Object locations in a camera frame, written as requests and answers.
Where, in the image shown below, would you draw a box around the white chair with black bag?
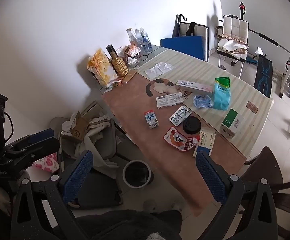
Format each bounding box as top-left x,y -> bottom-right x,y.
179,21 -> 210,63

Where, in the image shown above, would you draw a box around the black long bag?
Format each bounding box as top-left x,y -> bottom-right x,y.
173,14 -> 188,38

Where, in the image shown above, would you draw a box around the white round trash bin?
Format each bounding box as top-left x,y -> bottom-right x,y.
122,160 -> 154,188

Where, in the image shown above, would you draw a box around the white blue medicine box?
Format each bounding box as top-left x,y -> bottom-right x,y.
193,127 -> 216,158

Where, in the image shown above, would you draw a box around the silver blister pack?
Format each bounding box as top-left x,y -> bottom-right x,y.
169,106 -> 193,127

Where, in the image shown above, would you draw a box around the striped beige table mat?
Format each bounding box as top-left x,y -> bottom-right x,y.
137,49 -> 274,159

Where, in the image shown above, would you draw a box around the black weight bench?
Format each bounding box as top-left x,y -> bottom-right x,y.
254,30 -> 290,99

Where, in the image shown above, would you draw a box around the large crumpled white tissue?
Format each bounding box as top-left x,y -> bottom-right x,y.
154,82 -> 178,94

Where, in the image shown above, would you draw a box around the flat white medicine box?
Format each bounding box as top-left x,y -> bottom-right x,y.
156,92 -> 184,109

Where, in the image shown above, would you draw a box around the small blue milk carton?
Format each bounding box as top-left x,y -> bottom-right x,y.
144,110 -> 160,130

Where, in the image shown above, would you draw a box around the brown cat print table mat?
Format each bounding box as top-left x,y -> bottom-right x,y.
102,72 -> 248,218

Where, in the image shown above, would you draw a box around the white padded chair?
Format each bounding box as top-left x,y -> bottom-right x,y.
216,15 -> 250,79

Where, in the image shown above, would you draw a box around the beige paper bag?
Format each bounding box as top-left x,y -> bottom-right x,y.
217,34 -> 249,55

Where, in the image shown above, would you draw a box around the black pole with red knob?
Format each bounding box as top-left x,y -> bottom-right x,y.
239,2 -> 247,20

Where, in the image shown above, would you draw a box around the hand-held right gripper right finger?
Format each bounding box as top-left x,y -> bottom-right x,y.
195,151 -> 282,240

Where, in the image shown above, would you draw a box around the white flat boards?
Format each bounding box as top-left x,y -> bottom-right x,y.
81,100 -> 105,120

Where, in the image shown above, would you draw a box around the red snack packet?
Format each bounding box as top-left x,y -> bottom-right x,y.
163,127 -> 200,152

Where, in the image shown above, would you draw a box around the pink floral packet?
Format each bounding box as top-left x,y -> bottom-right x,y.
32,154 -> 60,173

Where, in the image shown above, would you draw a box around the grey chair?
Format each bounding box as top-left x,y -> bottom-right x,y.
50,116 -> 127,209

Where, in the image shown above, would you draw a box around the printed cardboard box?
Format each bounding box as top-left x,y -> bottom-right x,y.
69,111 -> 89,140

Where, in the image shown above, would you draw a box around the yellow chip bag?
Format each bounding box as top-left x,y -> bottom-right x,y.
87,48 -> 118,87

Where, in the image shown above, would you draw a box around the long white toothpaste box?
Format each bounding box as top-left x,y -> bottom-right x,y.
176,79 -> 213,96

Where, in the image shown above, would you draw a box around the small brown card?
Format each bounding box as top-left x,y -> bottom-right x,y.
245,101 -> 259,114

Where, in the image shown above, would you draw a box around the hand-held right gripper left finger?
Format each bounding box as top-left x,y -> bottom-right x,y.
10,150 -> 95,240

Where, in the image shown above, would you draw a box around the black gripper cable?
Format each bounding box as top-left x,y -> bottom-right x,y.
3,112 -> 14,143

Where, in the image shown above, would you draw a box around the crumpled blue packet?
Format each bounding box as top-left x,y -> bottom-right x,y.
193,95 -> 213,108

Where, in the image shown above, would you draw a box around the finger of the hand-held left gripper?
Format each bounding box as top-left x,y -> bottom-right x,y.
9,137 -> 61,165
6,129 -> 55,147

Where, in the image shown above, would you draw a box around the black round cup lid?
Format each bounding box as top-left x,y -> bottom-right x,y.
182,116 -> 202,134

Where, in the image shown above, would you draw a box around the teal and green bag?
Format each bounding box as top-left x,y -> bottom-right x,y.
212,77 -> 232,111

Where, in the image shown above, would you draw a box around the orange snack bag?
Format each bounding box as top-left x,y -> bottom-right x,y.
121,44 -> 142,58

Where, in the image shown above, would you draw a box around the green and white box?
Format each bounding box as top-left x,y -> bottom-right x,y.
220,108 -> 245,138

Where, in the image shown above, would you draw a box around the white cloth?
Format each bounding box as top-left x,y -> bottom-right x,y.
60,116 -> 118,167

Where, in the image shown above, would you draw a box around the clear plastic bag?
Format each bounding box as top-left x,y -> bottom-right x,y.
145,61 -> 173,79

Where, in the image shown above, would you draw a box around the barbell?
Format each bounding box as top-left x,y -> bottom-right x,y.
249,29 -> 290,75

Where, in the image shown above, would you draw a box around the gold grenade shaped bottle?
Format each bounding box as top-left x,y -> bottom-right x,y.
106,44 -> 128,78

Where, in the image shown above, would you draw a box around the dark brown chair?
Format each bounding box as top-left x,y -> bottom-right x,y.
240,146 -> 290,240

